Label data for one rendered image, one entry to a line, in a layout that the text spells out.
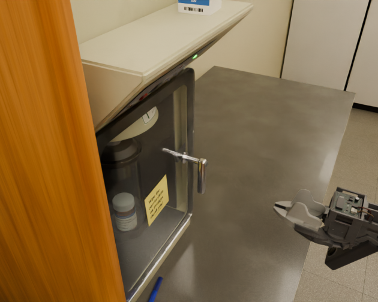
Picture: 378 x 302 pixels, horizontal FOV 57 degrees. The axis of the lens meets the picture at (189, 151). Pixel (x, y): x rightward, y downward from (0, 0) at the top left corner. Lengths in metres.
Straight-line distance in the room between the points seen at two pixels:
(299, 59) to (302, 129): 2.28
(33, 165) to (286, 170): 0.90
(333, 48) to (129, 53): 3.22
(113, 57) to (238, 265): 0.62
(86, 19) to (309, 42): 3.20
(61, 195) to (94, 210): 0.04
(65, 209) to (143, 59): 0.18
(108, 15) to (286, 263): 0.68
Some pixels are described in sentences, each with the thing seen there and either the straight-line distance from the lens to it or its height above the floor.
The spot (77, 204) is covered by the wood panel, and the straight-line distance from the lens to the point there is 0.38.
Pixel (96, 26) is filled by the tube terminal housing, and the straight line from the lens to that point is 0.46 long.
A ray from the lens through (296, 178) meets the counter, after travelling 1.14.
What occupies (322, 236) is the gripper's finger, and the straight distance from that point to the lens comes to 0.69.
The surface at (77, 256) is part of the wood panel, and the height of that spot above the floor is 1.29.
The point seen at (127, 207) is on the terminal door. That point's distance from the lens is 0.60.
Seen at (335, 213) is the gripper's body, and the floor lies 1.21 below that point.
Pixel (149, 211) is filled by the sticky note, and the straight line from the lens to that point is 0.68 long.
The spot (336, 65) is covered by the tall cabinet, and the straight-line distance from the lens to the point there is 3.59.
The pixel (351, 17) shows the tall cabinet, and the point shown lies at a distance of 3.47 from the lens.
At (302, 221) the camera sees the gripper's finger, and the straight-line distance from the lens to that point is 0.70.
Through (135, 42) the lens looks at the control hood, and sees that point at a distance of 0.43.
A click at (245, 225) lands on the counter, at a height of 0.94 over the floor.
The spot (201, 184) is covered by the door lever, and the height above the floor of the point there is 1.15.
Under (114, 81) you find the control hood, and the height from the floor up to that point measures 1.49.
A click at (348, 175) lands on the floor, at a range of 2.83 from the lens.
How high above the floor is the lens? 1.64
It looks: 36 degrees down
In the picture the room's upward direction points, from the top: straight up
